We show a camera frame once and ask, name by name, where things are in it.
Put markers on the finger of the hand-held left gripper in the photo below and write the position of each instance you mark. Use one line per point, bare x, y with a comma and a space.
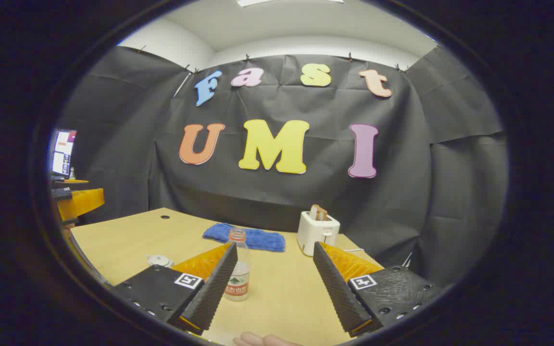
82, 202
72, 181

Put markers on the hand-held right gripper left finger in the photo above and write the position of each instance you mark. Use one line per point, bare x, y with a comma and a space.
212, 293

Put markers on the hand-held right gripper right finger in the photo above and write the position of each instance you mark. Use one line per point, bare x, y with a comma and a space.
337, 293

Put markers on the clear plastic water bottle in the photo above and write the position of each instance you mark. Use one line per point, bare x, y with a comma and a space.
241, 269

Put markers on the computer monitor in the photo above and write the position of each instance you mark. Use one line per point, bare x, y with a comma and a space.
63, 151

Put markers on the white toaster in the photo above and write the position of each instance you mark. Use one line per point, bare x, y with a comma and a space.
315, 233

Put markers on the blue towel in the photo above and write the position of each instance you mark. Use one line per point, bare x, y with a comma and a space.
267, 239

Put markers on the toasted bread slice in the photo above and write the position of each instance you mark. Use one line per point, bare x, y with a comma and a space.
314, 212
323, 215

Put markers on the black backdrop cloth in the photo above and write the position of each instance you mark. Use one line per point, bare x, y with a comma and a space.
306, 202

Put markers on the ceiling light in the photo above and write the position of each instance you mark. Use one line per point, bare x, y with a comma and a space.
258, 2

